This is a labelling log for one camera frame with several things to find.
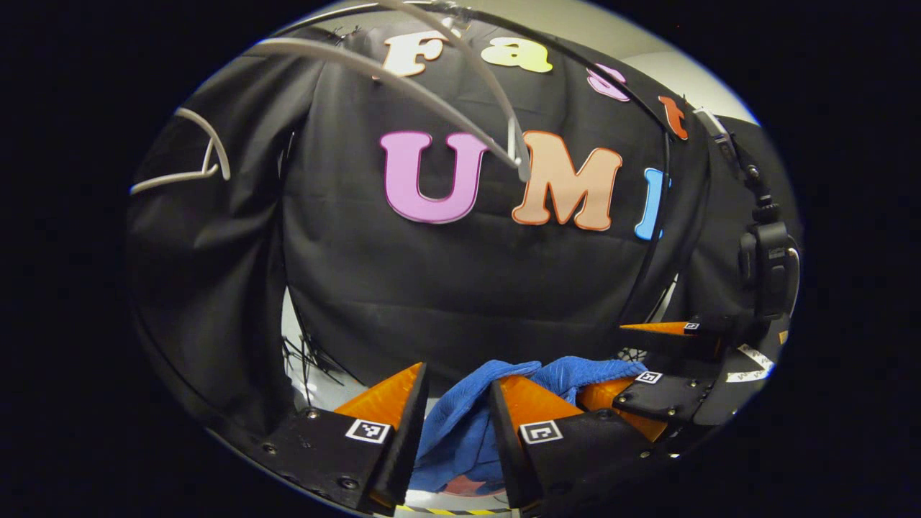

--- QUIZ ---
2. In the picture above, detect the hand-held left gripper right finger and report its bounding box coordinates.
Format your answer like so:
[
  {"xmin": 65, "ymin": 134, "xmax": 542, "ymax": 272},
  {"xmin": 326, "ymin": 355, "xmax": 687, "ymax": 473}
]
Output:
[{"xmin": 488, "ymin": 374, "xmax": 649, "ymax": 512}]

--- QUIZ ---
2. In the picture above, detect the white hanger with taped hook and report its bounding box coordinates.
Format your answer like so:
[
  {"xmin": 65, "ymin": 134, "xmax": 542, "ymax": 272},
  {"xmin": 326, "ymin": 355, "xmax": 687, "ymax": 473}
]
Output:
[{"xmin": 253, "ymin": 0, "xmax": 533, "ymax": 182}]

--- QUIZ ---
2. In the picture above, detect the black clothes rack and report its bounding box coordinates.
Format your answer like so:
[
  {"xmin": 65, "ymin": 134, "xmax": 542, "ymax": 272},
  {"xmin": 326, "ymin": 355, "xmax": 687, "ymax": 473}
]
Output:
[{"xmin": 277, "ymin": 0, "xmax": 677, "ymax": 339}]

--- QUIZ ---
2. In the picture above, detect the black cable with silver plug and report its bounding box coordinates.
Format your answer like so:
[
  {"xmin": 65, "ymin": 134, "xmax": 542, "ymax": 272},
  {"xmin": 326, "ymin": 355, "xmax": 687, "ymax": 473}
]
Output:
[{"xmin": 693, "ymin": 106, "xmax": 782, "ymax": 225}]

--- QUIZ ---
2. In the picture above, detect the white plastic hanger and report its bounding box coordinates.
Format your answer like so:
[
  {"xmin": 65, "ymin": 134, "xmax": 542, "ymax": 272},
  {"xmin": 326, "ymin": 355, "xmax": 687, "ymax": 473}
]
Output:
[{"xmin": 130, "ymin": 108, "xmax": 232, "ymax": 196}]

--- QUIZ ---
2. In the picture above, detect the yellow black floor tape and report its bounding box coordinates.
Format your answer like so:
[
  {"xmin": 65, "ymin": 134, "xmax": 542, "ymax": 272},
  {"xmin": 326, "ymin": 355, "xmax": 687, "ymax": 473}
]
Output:
[{"xmin": 394, "ymin": 504, "xmax": 509, "ymax": 517}]

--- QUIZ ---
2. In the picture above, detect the tangle of thin black wires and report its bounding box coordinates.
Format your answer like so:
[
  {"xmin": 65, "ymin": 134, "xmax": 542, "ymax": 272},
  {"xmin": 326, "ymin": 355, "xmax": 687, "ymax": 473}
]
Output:
[{"xmin": 282, "ymin": 330, "xmax": 348, "ymax": 405}]

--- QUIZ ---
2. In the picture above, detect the blue corduroy shirt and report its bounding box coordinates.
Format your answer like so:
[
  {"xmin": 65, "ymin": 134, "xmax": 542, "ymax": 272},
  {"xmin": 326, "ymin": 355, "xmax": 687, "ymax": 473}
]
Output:
[{"xmin": 410, "ymin": 356, "xmax": 648, "ymax": 496}]

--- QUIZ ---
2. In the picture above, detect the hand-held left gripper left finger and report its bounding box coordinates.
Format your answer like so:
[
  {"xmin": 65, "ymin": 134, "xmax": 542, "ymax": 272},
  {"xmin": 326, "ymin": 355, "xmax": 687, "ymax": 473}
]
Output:
[{"xmin": 259, "ymin": 361, "xmax": 431, "ymax": 517}]

